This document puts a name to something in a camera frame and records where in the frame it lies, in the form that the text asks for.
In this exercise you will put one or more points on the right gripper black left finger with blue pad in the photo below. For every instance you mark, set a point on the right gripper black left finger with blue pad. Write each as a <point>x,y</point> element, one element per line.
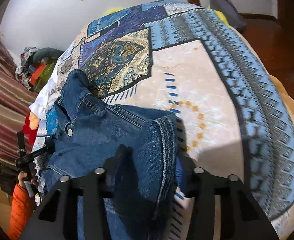
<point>57,215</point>

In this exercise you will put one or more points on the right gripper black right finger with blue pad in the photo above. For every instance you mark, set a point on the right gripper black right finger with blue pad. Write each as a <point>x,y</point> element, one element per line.
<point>241,215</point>

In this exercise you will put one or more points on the blue denim jacket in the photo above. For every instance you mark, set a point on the blue denim jacket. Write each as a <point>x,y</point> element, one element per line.
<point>91,131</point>

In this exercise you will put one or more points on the orange sleeve forearm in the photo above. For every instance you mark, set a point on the orange sleeve forearm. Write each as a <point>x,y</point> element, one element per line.
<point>22,209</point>

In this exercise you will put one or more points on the pile of clutter clothes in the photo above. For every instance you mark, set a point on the pile of clutter clothes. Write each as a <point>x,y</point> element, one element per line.
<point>22,71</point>

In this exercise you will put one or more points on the person's left hand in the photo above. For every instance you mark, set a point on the person's left hand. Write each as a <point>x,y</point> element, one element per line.
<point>22,178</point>

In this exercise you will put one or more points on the red plush toy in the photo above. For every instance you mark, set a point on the red plush toy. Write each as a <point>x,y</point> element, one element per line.
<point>30,127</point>

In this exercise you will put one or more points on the white shirt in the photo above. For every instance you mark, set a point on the white shirt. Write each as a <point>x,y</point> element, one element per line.
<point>45,98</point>

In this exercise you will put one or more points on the striped red gold curtain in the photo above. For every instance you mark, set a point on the striped red gold curtain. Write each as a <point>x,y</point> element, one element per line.
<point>14,102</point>

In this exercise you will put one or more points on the green storage box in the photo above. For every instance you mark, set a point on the green storage box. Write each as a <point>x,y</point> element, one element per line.
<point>44,76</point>

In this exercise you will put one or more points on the orange box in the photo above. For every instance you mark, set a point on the orange box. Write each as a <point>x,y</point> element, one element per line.
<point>37,73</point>

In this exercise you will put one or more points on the grey plush pillow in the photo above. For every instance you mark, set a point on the grey plush pillow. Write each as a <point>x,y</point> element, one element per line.
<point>46,54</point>

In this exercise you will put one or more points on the blue patchwork bedspread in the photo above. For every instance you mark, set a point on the blue patchwork bedspread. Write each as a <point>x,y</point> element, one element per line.
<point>232,116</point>

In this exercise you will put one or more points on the dark blue backpack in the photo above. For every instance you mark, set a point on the dark blue backpack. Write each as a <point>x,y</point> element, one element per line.
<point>230,12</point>

